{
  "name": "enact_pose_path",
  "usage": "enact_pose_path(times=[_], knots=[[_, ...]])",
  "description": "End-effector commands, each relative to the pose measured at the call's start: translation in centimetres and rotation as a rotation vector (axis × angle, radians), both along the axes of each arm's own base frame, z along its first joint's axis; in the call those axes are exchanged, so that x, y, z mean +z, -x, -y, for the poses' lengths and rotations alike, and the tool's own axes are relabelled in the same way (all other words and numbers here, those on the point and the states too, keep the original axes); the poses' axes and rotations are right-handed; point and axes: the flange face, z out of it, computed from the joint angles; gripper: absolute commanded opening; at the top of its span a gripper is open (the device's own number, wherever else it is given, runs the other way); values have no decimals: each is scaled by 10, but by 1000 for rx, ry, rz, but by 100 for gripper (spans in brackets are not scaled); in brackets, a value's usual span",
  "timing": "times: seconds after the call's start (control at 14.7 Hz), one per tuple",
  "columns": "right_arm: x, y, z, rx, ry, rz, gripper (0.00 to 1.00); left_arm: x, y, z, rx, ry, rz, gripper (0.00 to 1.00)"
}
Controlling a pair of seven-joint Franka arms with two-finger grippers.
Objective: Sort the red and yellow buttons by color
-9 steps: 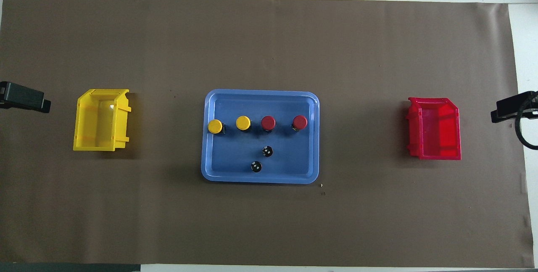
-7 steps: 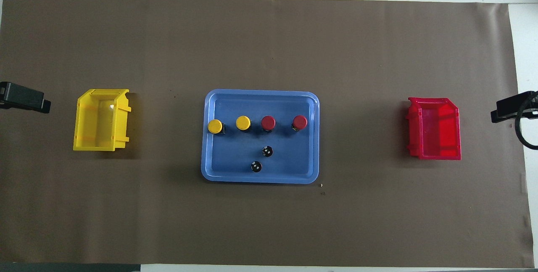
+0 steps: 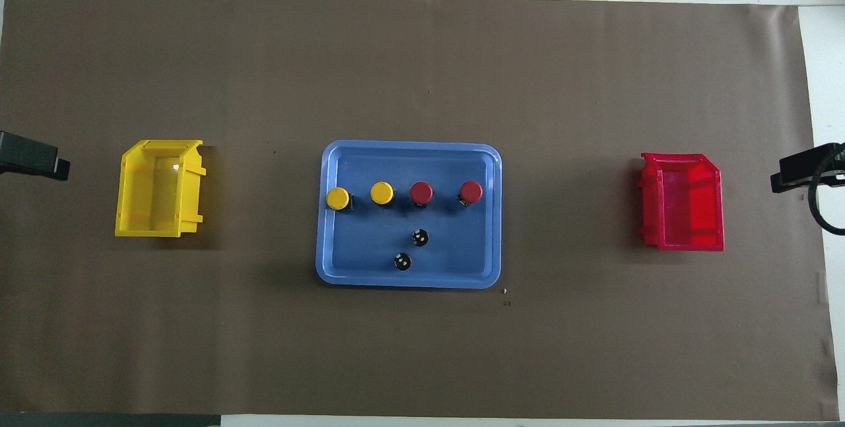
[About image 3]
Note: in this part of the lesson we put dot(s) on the yellow push button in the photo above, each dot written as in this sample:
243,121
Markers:
338,198
381,193

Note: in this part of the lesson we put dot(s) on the red push button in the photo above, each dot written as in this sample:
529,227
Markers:
471,191
421,192

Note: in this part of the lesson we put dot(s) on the yellow plastic storage bin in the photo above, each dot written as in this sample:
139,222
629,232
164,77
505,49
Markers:
148,196

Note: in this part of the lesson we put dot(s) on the red plastic storage bin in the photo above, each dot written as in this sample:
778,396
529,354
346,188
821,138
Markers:
686,209

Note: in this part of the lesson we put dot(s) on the blue plastic tray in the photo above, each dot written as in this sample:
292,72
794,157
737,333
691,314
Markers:
370,242

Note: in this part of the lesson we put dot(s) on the black cylindrical capacitor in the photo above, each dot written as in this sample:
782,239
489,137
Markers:
420,237
402,261

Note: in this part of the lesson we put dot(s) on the brown paper table mat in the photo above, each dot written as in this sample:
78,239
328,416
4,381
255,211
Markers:
422,51

